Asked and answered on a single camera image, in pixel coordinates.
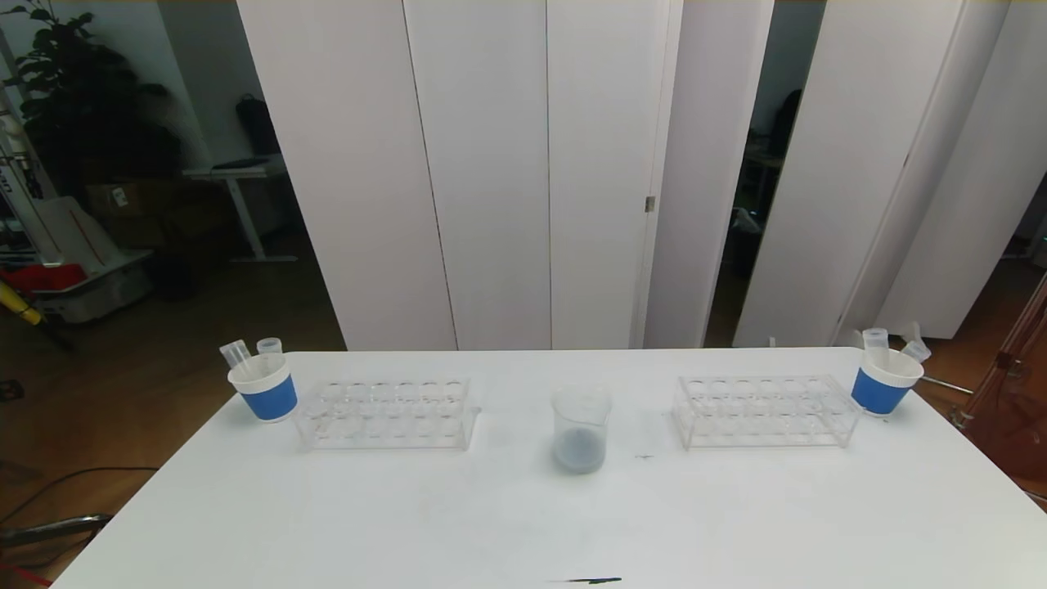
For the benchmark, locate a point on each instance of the test tube with red pigment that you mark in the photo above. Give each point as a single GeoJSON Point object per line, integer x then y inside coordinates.
{"type": "Point", "coordinates": [269, 346]}
{"type": "Point", "coordinates": [916, 352]}

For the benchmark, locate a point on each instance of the test tube with blue pigment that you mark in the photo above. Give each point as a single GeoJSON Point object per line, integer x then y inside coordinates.
{"type": "Point", "coordinates": [235, 353]}

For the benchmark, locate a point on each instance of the test tube with pale yellow pigment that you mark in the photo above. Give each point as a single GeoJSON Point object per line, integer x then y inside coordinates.
{"type": "Point", "coordinates": [875, 339]}

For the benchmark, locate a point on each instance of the clear plastic beaker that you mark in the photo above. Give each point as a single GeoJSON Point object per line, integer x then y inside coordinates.
{"type": "Point", "coordinates": [581, 451]}

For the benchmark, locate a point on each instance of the clear acrylic test tube rack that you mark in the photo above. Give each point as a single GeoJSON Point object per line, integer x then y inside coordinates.
{"type": "Point", "coordinates": [761, 433]}
{"type": "Point", "coordinates": [393, 435]}

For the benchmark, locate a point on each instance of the blue and white paper cup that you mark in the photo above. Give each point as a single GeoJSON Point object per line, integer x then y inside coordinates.
{"type": "Point", "coordinates": [877, 393]}
{"type": "Point", "coordinates": [270, 399]}

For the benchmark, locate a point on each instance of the black backpack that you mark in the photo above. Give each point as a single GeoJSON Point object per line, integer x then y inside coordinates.
{"type": "Point", "coordinates": [258, 123]}

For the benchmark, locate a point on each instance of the brown cardboard box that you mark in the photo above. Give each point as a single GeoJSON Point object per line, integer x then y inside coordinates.
{"type": "Point", "coordinates": [123, 196]}

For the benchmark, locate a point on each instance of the white machine with red line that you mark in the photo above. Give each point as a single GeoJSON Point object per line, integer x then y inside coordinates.
{"type": "Point", "coordinates": [98, 290]}

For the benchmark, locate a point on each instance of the dark green potted plant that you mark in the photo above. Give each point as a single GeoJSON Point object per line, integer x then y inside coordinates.
{"type": "Point", "coordinates": [82, 98]}

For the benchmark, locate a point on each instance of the yellow tool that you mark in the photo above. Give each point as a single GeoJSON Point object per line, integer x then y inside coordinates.
{"type": "Point", "coordinates": [20, 304]}

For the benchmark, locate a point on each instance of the brown metal stand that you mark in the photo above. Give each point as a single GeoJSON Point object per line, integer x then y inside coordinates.
{"type": "Point", "coordinates": [1014, 409]}

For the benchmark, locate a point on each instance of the white robot column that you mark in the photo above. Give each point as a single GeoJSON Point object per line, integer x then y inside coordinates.
{"type": "Point", "coordinates": [16, 180]}

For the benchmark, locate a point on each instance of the grey metal chair leg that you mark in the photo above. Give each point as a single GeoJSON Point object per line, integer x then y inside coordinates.
{"type": "Point", "coordinates": [57, 528]}

